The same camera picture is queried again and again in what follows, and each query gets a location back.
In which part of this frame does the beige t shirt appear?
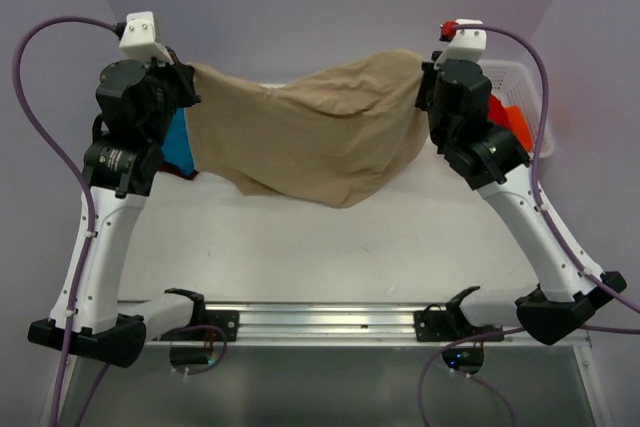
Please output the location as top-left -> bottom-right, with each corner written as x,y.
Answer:
186,49 -> 429,208

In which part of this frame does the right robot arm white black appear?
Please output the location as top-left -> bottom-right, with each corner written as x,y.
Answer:
416,60 -> 627,345

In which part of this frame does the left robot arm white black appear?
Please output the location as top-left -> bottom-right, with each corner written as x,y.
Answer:
28,53 -> 208,368

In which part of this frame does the red t shirt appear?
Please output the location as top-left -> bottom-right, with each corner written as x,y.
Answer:
488,94 -> 512,130

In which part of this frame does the white plastic basket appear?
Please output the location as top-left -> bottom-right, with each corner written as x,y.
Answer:
480,60 -> 541,144

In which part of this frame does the blue folded t shirt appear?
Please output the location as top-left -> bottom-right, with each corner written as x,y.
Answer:
162,108 -> 196,173

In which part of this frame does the orange t shirt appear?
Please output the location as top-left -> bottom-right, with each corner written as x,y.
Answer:
505,105 -> 534,152

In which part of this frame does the maroon folded t shirt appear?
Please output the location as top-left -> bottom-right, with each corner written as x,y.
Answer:
159,162 -> 199,181

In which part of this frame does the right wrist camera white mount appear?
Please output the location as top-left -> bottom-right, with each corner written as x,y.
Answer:
434,19 -> 487,70

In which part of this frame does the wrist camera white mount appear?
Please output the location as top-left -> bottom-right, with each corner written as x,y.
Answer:
119,11 -> 174,65
434,19 -> 487,70

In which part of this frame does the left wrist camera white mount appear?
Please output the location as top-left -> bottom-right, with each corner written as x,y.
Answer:
119,11 -> 174,65

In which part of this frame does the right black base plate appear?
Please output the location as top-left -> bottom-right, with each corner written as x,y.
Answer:
413,304 -> 504,342

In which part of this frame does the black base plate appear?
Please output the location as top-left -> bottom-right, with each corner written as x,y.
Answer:
160,310 -> 240,344
413,304 -> 504,342

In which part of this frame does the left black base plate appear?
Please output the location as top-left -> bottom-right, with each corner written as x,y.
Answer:
160,310 -> 240,344

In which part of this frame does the aluminium mounting rail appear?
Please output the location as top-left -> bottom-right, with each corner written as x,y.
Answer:
114,300 -> 587,348

